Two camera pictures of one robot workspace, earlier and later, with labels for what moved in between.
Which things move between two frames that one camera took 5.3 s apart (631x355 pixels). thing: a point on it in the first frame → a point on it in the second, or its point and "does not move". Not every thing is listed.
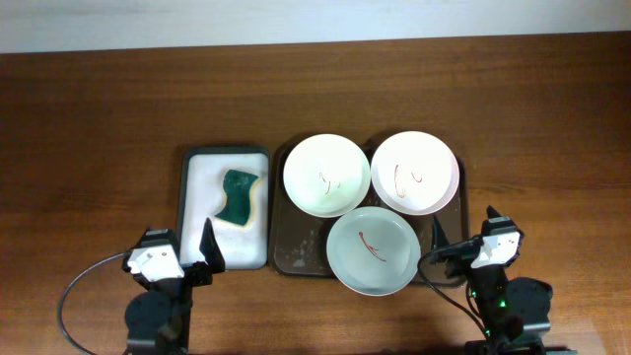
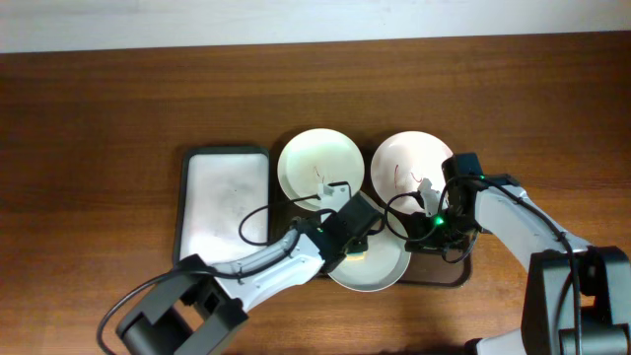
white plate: x=415 y=173 does not move
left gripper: x=201 y=274 → x=359 y=246
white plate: x=326 y=176 does not move
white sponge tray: x=230 y=187 does not move
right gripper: x=441 y=249 → x=421 y=240
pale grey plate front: x=373 y=250 does not move
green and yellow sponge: x=239 y=188 → x=356 y=255
